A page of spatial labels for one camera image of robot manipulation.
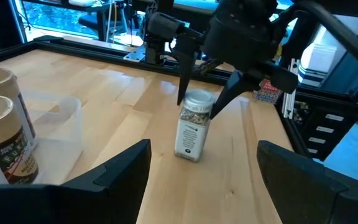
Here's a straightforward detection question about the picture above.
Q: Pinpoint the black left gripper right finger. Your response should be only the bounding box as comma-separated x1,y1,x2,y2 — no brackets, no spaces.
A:
256,140,358,224

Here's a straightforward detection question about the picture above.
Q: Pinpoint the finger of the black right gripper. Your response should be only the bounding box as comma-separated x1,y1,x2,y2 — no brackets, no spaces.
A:
172,32,204,106
209,62,298,118

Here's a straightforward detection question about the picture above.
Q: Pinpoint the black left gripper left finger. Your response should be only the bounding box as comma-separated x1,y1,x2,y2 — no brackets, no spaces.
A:
0,139,152,224

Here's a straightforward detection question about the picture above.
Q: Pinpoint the red-lidded paprika tin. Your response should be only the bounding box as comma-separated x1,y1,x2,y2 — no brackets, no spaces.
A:
252,78,284,105

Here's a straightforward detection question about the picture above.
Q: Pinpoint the glass spice jar white lid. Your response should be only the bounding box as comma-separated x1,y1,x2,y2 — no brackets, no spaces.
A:
174,89,216,163

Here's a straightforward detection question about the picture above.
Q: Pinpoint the silver aluminium extrusion piece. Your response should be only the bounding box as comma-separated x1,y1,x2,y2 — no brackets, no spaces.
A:
281,58,301,119

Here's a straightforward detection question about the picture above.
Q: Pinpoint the clear plastic bin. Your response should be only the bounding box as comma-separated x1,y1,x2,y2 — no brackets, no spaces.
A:
0,90,83,186

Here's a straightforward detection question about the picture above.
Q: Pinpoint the black drawer cabinet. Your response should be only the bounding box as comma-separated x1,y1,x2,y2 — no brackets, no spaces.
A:
293,99,358,161

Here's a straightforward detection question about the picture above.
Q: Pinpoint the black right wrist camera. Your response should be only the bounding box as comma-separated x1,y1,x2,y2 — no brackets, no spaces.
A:
147,12,204,43

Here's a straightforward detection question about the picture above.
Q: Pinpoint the silver corner bracket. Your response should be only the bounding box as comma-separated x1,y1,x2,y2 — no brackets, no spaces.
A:
123,43,147,63

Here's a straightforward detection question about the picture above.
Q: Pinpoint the black table edge frame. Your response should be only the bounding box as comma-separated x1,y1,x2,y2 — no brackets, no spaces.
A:
0,34,358,162

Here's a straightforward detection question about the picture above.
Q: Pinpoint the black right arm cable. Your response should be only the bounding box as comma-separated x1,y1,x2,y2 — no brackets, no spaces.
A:
292,0,358,72

